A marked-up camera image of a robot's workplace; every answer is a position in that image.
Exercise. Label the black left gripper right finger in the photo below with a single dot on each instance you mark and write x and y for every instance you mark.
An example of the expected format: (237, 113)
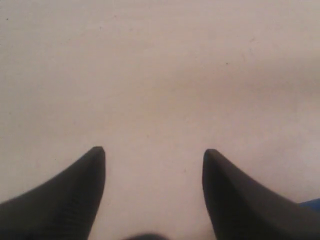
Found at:
(240, 208)

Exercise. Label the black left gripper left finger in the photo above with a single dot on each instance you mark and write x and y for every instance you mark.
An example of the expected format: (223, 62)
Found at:
(62, 208)

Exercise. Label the blue binder folder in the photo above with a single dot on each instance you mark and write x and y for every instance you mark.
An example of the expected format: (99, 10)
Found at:
(313, 204)

